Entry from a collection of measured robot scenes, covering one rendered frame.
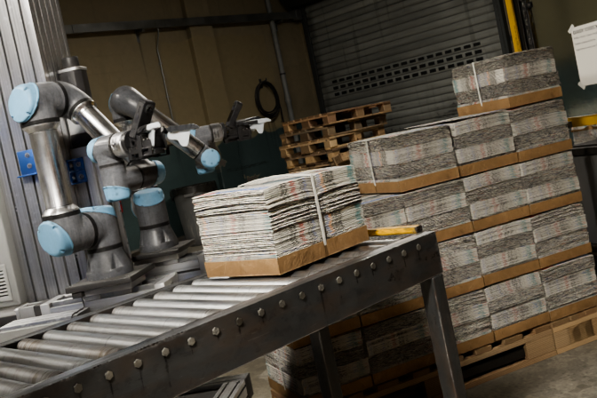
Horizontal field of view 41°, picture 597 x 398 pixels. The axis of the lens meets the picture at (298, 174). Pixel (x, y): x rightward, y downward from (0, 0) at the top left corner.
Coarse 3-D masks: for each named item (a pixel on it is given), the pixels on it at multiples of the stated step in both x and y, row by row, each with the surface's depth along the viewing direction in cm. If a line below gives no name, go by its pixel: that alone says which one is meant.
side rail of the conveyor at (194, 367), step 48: (432, 240) 221; (288, 288) 184; (336, 288) 193; (384, 288) 205; (192, 336) 163; (240, 336) 171; (288, 336) 181; (48, 384) 142; (96, 384) 147; (144, 384) 154; (192, 384) 162
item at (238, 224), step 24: (216, 192) 216; (240, 192) 204; (264, 192) 198; (288, 192) 204; (216, 216) 213; (240, 216) 205; (264, 216) 200; (288, 216) 204; (216, 240) 214; (240, 240) 208; (264, 240) 202; (288, 240) 203; (312, 240) 210
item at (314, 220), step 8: (304, 176) 214; (248, 184) 232; (256, 184) 226; (320, 184) 214; (312, 192) 211; (320, 192) 213; (312, 200) 211; (320, 200) 213; (312, 208) 211; (320, 208) 213; (312, 216) 210; (312, 224) 210; (320, 224) 213; (320, 232) 213; (328, 232) 215; (320, 240) 212
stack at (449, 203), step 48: (432, 192) 315; (480, 192) 324; (480, 240) 323; (528, 240) 333; (528, 288) 331; (336, 336) 298; (384, 336) 305; (528, 336) 331; (288, 384) 305; (384, 384) 304; (432, 384) 312; (480, 384) 320
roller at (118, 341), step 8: (48, 336) 190; (56, 336) 188; (64, 336) 185; (72, 336) 182; (80, 336) 180; (88, 336) 178; (96, 336) 175; (104, 336) 173; (112, 336) 171; (120, 336) 169; (128, 336) 168; (88, 344) 176; (96, 344) 173; (104, 344) 171; (112, 344) 168; (120, 344) 166; (128, 344) 164
